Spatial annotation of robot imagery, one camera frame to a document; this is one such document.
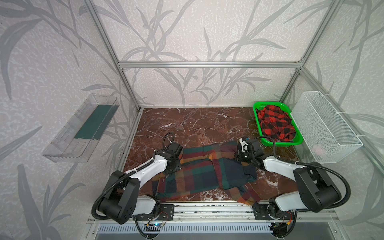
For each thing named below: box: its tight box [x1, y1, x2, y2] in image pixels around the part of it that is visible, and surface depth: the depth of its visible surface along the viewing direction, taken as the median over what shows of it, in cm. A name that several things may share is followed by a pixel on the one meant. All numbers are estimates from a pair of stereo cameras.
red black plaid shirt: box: [255, 105, 296, 143], surface depth 101 cm
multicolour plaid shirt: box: [152, 141, 262, 206], surface depth 85 cm
